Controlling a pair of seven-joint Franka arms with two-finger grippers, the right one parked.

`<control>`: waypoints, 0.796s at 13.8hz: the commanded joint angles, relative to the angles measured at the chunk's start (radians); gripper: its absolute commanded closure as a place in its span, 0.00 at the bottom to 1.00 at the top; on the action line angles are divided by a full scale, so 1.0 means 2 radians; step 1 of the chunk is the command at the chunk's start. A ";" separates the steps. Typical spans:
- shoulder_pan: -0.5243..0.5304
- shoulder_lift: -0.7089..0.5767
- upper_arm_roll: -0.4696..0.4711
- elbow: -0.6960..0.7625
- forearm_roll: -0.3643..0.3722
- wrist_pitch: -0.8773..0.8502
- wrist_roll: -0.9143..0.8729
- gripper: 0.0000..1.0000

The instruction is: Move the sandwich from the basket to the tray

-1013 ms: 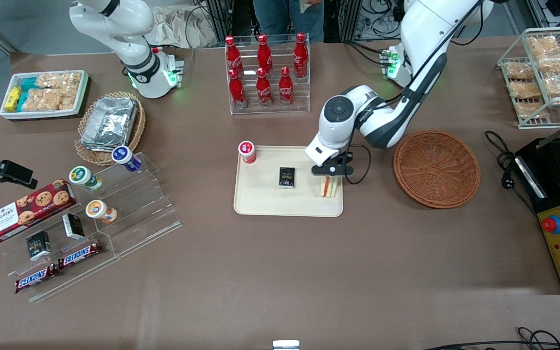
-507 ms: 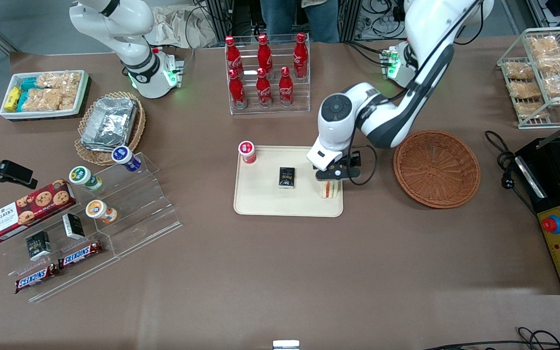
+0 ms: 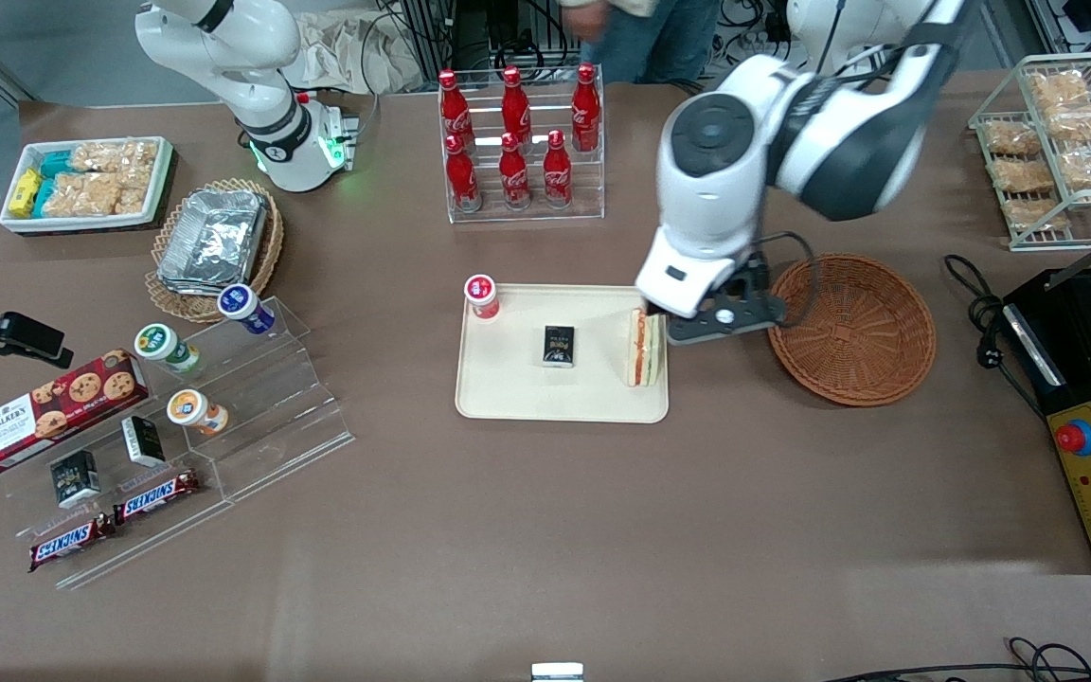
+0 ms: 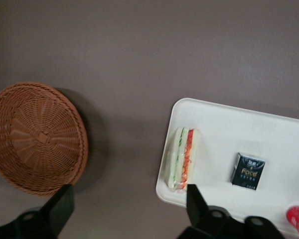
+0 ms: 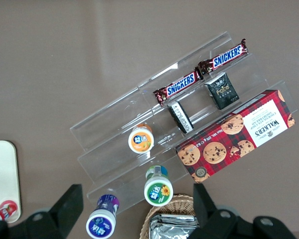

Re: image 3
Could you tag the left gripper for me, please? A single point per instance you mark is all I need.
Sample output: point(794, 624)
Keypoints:
point(752, 278)

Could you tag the triangular sandwich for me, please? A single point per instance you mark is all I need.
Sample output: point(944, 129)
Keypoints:
point(645, 355)

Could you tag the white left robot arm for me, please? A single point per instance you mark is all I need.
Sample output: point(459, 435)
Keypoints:
point(706, 189)

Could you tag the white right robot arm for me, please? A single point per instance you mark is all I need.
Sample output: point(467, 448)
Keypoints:
point(242, 47)

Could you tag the light oval wicker basket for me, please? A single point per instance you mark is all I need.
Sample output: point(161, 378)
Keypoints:
point(171, 298)

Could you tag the cream plastic tray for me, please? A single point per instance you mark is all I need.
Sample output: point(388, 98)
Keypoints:
point(508, 388)

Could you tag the brown round wicker basket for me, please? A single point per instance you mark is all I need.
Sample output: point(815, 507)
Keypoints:
point(858, 332)

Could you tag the red Walkers cookie box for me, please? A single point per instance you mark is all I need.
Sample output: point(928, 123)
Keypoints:
point(44, 417)

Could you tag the small black box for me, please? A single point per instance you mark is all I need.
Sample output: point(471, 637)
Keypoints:
point(75, 478)
point(559, 346)
point(143, 440)

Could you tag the white rectangular plastic bin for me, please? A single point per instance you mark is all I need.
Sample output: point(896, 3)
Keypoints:
point(81, 223)

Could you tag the green lid yogurt cup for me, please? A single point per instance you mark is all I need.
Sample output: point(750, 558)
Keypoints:
point(159, 343)

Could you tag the clear acrylic bottle rack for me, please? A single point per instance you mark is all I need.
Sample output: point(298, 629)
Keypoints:
point(588, 189)

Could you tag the teal snack pack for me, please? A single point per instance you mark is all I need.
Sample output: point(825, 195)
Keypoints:
point(58, 163)
point(42, 197)

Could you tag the yellow snack pack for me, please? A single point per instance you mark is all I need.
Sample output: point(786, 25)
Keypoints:
point(25, 192)

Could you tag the red cola bottle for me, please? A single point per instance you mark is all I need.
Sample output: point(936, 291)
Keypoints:
point(585, 109)
point(516, 104)
point(456, 109)
point(462, 180)
point(513, 178)
point(557, 175)

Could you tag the red lid yogurt cup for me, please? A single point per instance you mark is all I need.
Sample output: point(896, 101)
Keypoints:
point(481, 292)

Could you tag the orange lid yogurt cup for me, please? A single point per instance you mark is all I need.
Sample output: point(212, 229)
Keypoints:
point(190, 409)

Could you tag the Snickers chocolate bar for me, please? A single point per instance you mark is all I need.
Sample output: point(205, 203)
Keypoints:
point(70, 542)
point(155, 496)

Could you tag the stack of foil trays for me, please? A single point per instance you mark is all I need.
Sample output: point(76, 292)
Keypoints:
point(214, 237)

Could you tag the blue lid yogurt cup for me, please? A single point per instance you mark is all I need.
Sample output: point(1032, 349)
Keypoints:
point(241, 305)

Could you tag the clear acrylic stepped stand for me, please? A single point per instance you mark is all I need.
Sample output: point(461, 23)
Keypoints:
point(271, 407)

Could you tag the person in beige jacket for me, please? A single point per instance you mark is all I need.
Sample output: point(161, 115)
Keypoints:
point(659, 43)

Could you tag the small white device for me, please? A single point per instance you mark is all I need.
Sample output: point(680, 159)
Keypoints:
point(557, 673)

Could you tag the crumpled beige cloth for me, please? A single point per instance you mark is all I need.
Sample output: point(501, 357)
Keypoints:
point(347, 57)

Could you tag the red emergency stop button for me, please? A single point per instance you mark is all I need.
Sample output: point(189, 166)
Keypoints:
point(1076, 438)

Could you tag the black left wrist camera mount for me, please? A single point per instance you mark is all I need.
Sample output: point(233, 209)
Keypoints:
point(744, 313)

